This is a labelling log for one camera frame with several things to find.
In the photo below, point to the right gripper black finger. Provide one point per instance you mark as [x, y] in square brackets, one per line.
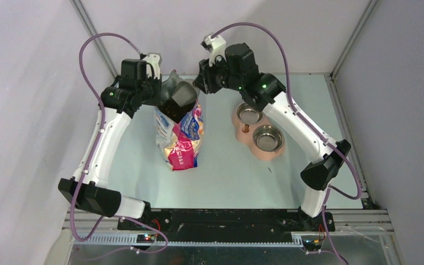
[204, 68]
[201, 84]

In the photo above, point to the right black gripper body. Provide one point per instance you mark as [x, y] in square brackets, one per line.
[220, 77]

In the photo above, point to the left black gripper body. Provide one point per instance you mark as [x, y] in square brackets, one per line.
[151, 90]

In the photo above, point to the colourful pet food bag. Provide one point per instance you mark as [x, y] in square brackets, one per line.
[179, 142]

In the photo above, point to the metal food scoop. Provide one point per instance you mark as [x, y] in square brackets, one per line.
[184, 93]

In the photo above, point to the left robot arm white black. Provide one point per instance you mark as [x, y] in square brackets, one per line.
[87, 188]

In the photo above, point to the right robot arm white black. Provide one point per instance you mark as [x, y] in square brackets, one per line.
[269, 96]

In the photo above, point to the brown pet food kibble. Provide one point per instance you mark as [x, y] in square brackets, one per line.
[173, 111]

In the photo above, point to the pink double pet feeder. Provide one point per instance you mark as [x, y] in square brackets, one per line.
[253, 129]

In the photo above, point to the far steel bowl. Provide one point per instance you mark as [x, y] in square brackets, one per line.
[247, 114]

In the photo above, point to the steel bowl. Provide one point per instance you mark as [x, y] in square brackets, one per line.
[268, 138]
[247, 114]

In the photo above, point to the near steel bowl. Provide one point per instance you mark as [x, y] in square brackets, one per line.
[268, 138]

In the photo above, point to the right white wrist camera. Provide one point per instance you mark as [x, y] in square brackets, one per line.
[216, 46]

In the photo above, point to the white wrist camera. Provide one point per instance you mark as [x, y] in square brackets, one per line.
[153, 65]
[216, 46]

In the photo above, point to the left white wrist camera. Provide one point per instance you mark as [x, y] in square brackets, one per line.
[153, 65]

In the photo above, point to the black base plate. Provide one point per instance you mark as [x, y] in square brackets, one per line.
[235, 225]

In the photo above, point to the aluminium frame rail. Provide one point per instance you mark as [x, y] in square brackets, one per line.
[372, 225]

